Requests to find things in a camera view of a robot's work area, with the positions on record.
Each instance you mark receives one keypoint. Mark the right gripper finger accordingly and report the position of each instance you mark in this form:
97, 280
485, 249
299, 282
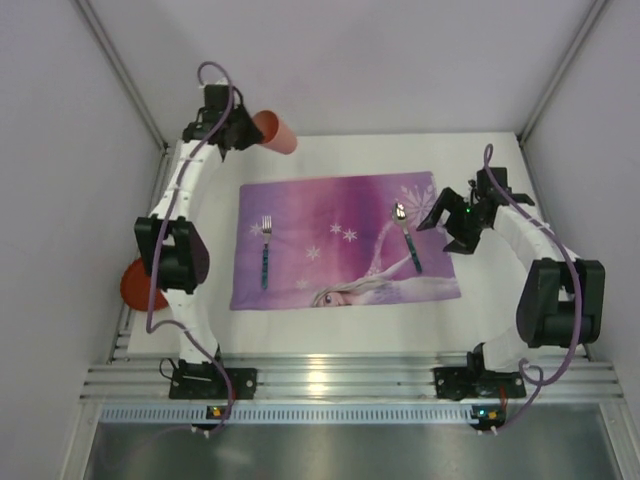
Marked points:
448, 200
464, 241

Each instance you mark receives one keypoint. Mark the teal handled spoon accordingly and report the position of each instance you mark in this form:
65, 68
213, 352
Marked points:
399, 217

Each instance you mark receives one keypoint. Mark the perforated cable duct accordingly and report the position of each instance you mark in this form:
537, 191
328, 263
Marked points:
311, 414

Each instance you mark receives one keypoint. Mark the teal handled fork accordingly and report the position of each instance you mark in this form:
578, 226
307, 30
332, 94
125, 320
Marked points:
266, 229

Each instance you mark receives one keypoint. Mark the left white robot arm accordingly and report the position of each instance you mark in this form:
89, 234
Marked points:
174, 254

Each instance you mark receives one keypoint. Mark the purple Frozen placemat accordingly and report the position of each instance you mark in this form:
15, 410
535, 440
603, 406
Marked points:
334, 243

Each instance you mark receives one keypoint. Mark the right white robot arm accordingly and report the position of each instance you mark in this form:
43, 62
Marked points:
561, 302

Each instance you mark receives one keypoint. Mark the aluminium mounting rail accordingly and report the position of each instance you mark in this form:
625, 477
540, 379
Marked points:
334, 378

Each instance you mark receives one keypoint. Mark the pink plastic cup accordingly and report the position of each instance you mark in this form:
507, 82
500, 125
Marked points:
277, 136

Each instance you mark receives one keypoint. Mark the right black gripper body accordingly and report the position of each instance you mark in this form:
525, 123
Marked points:
460, 220

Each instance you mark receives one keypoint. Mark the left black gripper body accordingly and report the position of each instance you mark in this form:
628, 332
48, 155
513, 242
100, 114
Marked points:
248, 133

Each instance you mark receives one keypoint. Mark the red plastic plate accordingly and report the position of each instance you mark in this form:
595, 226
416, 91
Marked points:
135, 286

